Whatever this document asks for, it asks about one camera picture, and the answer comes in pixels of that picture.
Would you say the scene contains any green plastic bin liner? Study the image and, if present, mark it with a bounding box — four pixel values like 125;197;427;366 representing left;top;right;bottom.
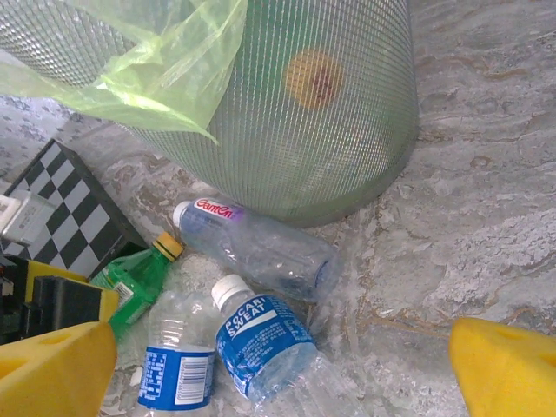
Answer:
0;0;249;147

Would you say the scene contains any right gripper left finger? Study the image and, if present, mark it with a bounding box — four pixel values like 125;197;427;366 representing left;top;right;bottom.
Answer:
0;320;119;417

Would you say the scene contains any grey mesh waste bin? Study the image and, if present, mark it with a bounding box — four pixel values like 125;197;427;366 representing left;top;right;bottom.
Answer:
0;0;420;229

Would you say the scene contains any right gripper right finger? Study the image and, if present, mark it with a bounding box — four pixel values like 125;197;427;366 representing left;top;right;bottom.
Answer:
447;316;556;417

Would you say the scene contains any green bottle yellow cap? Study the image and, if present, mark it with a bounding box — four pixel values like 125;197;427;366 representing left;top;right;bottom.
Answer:
89;231;186;342

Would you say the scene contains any black grey folding chessboard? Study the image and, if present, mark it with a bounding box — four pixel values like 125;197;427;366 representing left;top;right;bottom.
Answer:
2;138;149;281

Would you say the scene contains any Pocari Sweat blue label bottle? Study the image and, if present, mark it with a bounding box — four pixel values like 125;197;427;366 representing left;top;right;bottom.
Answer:
210;273;368;417

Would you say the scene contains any blue label clear plastic bottle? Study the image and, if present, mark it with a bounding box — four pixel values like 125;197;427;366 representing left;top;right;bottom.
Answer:
137;288;218;412

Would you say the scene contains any clear bottle red purple label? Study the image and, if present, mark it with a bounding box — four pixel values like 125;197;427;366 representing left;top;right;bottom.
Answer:
172;197;343;304

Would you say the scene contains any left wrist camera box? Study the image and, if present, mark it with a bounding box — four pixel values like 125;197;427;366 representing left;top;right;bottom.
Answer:
0;190;57;248

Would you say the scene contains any red yellow label bottle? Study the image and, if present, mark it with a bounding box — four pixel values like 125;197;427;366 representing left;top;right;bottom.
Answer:
281;47;347;109

